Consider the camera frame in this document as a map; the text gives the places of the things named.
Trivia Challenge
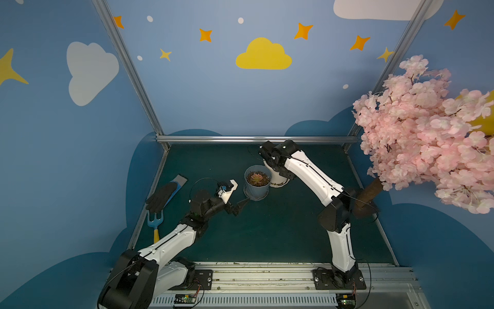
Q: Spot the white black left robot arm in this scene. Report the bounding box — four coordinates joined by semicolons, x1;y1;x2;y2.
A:
96;180;241;308

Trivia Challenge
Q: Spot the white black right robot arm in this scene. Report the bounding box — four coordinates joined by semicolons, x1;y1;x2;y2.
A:
259;140;358;283

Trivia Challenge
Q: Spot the red-green succulent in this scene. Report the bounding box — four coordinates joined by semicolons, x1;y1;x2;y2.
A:
246;171;270;187

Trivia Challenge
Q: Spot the white plant pot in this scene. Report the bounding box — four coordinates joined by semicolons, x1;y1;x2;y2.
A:
263;160;289;184

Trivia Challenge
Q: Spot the blue-grey plant pot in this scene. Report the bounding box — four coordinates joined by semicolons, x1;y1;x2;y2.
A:
243;165;271;201

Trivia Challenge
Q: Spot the white pot saucer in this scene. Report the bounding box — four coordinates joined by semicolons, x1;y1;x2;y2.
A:
270;180;289;188

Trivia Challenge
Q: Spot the black garden glove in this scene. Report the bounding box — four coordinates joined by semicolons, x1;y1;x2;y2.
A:
146;187;166;213

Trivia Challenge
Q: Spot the blue garden hand fork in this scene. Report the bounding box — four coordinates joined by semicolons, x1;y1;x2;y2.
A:
147;211;163;243

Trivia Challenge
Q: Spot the left green circuit board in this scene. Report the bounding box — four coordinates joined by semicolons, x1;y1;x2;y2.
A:
173;294;197;306

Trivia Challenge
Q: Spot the green circuit board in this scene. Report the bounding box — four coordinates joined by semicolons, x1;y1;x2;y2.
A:
336;294;356;309
173;294;197;306

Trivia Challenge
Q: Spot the pink blossom artificial tree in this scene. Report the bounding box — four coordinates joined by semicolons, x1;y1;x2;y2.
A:
353;55;493;214

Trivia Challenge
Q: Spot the right green circuit board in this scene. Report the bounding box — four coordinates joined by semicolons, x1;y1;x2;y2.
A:
336;294;356;309

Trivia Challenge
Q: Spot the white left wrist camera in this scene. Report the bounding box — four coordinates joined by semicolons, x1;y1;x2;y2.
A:
216;180;238;205

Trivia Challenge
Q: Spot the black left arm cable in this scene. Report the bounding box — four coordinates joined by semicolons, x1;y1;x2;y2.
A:
188;177;226;202

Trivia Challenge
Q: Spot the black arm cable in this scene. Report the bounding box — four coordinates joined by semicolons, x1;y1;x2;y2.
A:
188;177;226;202
246;144;380;225

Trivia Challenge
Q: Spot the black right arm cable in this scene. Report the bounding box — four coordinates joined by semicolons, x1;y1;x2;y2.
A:
246;144;380;225

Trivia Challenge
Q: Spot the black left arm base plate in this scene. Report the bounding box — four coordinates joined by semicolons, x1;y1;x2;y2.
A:
170;270;214;290

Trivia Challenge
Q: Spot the aluminium frame rail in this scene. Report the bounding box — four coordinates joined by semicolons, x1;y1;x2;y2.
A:
156;135;359;145

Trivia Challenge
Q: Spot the brown tree base plate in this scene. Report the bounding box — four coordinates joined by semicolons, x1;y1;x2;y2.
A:
352;201;380;219

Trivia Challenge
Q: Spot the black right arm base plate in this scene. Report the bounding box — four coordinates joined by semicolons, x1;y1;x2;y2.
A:
312;265;367;290

